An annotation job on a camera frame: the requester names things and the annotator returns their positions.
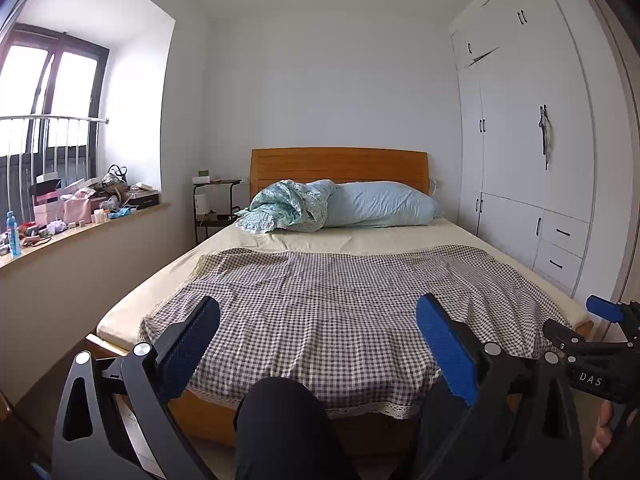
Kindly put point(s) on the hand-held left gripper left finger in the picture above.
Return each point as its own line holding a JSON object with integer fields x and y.
{"x": 192, "y": 340}

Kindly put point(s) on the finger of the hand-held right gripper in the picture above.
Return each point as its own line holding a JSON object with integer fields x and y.
{"x": 565, "y": 335}
{"x": 602, "y": 307}

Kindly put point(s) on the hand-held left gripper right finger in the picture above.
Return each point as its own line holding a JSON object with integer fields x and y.
{"x": 447, "y": 345}

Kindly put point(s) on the person's right hand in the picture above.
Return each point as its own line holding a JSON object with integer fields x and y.
{"x": 602, "y": 430}

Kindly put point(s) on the person's black trousers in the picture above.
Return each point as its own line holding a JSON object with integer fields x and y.
{"x": 280, "y": 425}

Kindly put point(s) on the checkered blanket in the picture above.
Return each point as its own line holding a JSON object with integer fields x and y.
{"x": 325, "y": 310}

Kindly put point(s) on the white cylinder container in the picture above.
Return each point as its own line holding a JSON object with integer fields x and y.
{"x": 201, "y": 204}

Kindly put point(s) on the beige bed sheet mattress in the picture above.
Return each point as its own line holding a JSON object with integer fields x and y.
{"x": 350, "y": 237}

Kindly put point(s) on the windowsill ledge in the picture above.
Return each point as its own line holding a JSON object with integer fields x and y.
{"x": 100, "y": 225}

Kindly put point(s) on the dark flat box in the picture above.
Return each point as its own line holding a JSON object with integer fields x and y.
{"x": 145, "y": 200}

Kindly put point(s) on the white wardrobe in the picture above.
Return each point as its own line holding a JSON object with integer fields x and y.
{"x": 622, "y": 160}
{"x": 515, "y": 110}

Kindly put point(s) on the light blue pillow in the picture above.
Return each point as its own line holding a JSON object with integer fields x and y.
{"x": 385, "y": 205}

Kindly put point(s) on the black metal bedside table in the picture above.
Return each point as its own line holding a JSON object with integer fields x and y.
{"x": 220, "y": 181}

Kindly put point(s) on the crumpled floral quilt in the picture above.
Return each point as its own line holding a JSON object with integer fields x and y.
{"x": 285, "y": 205}

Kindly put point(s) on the pile of windowsill clutter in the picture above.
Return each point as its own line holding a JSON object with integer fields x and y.
{"x": 90, "y": 200}

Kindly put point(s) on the blue water bottle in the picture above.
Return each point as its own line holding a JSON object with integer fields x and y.
{"x": 13, "y": 237}

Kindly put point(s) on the metal window railing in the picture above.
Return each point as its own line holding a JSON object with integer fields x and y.
{"x": 50, "y": 119}

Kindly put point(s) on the window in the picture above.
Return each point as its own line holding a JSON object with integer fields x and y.
{"x": 75, "y": 75}

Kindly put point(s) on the wooden bed frame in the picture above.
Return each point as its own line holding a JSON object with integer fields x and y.
{"x": 340, "y": 165}

